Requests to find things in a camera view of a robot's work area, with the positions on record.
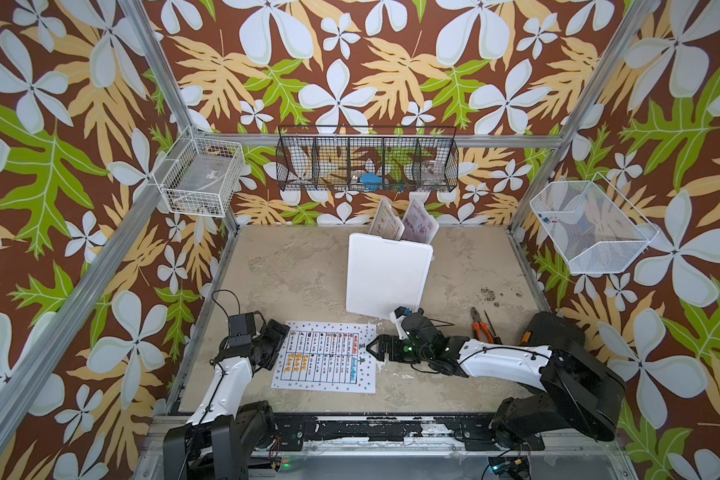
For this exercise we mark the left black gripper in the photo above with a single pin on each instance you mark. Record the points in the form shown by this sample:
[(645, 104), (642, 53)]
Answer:
[(277, 338)]

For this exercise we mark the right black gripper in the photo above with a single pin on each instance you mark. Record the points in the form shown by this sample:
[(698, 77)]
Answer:
[(382, 347)]

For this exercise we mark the dotted border table menu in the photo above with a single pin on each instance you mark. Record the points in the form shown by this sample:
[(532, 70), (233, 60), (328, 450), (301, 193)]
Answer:
[(327, 357)]

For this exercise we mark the pink restaurant special menu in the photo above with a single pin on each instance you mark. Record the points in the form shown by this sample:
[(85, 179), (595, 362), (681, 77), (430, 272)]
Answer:
[(419, 225)]

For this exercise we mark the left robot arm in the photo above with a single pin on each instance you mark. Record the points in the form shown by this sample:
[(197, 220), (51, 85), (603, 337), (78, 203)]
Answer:
[(219, 438)]

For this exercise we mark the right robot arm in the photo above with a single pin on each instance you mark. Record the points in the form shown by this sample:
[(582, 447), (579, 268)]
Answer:
[(570, 388)]

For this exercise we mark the blue object in rack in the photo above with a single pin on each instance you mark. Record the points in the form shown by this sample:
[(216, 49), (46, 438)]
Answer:
[(371, 182)]

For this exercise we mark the black screwdriver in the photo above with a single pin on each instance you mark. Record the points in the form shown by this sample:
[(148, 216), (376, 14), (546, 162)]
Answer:
[(492, 324)]

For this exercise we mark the white mesh basket right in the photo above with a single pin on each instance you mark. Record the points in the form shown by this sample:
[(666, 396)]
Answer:
[(594, 227)]

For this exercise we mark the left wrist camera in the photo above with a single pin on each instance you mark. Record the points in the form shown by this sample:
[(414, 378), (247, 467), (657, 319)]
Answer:
[(242, 324)]

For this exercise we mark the orange handled pliers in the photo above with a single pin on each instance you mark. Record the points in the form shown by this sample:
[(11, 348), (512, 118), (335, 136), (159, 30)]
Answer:
[(480, 329)]

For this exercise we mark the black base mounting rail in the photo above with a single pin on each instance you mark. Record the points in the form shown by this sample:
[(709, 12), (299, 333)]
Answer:
[(290, 432)]

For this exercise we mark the white wire basket left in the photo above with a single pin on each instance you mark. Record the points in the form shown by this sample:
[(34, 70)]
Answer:
[(198, 174)]

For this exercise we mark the black wire rack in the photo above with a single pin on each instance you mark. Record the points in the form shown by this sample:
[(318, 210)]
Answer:
[(335, 157)]

